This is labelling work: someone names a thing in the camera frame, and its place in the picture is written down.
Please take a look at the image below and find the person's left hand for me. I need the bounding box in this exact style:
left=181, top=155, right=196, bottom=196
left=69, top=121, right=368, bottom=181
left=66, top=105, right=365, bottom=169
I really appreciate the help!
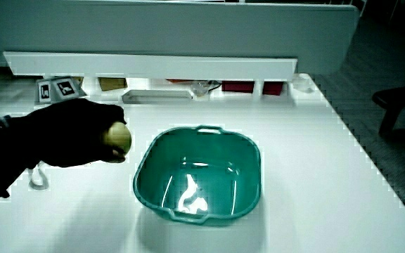
left=7, top=76, right=129, bottom=169

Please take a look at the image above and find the yellow-green pear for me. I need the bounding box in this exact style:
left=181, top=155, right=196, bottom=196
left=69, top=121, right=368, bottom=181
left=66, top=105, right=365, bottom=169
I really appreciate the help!
left=103, top=121, right=133, bottom=155

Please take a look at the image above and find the white desk shelf riser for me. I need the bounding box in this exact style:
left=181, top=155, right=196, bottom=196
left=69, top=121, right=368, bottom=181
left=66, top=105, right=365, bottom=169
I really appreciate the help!
left=3, top=51, right=299, bottom=99

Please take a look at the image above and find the white desk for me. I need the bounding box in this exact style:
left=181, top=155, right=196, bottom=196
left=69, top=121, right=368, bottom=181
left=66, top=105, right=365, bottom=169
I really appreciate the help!
left=0, top=72, right=405, bottom=253

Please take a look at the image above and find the small white bottle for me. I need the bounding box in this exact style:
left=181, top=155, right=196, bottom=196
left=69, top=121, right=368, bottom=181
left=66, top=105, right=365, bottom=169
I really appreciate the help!
left=27, top=162, right=50, bottom=191

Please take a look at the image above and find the brown cardboard box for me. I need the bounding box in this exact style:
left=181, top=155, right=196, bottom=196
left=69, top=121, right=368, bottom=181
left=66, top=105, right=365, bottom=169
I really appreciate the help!
left=98, top=77, right=128, bottom=92

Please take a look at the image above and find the white rectangular tray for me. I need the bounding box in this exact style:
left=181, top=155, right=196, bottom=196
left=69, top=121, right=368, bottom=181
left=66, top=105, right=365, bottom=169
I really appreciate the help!
left=121, top=89, right=194, bottom=105

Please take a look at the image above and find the green plastic basin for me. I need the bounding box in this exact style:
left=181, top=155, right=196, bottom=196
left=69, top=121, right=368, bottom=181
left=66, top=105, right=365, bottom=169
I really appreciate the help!
left=132, top=125, right=262, bottom=226

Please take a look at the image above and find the grey partition panel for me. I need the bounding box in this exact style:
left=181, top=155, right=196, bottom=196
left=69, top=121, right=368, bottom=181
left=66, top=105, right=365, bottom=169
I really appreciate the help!
left=0, top=0, right=361, bottom=74

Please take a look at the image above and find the large red box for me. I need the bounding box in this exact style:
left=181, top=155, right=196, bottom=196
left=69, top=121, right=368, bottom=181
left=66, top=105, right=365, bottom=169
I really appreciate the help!
left=221, top=81, right=255, bottom=94

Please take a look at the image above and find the small red box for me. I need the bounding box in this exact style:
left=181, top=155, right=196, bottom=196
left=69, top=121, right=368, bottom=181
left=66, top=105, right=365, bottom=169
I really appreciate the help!
left=262, top=81, right=283, bottom=96

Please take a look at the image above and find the white crumpled wrap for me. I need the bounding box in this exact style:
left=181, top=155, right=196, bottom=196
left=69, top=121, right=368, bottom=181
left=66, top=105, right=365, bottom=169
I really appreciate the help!
left=291, top=73, right=312, bottom=93

